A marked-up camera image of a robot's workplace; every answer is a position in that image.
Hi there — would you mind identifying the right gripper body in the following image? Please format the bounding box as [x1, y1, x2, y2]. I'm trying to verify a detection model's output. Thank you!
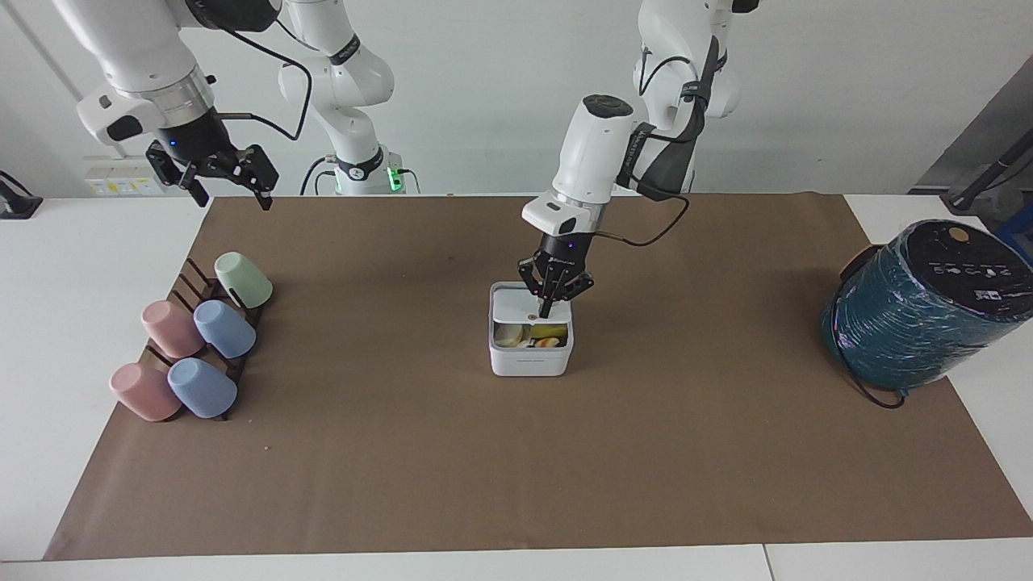
[159, 108, 241, 167]

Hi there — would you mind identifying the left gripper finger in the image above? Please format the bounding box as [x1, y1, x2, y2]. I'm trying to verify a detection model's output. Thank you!
[517, 253, 554, 318]
[550, 270, 596, 318]

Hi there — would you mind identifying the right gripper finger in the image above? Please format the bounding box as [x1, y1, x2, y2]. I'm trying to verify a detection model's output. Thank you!
[145, 140, 210, 209]
[211, 144, 280, 211]

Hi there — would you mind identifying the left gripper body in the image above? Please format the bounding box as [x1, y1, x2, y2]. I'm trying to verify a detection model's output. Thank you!
[538, 231, 596, 276]

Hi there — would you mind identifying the white square trash can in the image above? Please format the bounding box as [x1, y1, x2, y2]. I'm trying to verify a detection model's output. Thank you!
[488, 281, 576, 378]

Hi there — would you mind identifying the pale green cup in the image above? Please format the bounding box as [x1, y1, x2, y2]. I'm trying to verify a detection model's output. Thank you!
[214, 251, 274, 310]

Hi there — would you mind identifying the dark brown cup rack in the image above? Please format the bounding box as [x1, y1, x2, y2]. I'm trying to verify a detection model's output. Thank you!
[144, 257, 268, 422]

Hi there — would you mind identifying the pink cup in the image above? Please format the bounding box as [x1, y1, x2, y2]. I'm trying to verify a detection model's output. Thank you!
[109, 362, 182, 423]
[140, 299, 206, 360]

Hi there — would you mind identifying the black stand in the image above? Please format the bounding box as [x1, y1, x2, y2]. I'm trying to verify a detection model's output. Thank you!
[939, 127, 1033, 215]
[0, 170, 44, 220]

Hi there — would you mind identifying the blue cup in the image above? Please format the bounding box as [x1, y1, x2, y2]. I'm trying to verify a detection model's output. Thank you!
[193, 299, 257, 360]
[167, 357, 239, 420]

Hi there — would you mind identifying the teal wrapped cylinder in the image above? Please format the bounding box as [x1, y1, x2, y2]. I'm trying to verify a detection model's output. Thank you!
[822, 219, 1033, 393]

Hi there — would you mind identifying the white wall socket strip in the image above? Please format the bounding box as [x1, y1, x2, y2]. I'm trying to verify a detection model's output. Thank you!
[84, 157, 168, 198]

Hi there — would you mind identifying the black cable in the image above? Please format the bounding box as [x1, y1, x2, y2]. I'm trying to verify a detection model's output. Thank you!
[596, 192, 692, 249]
[216, 23, 314, 143]
[834, 337, 910, 410]

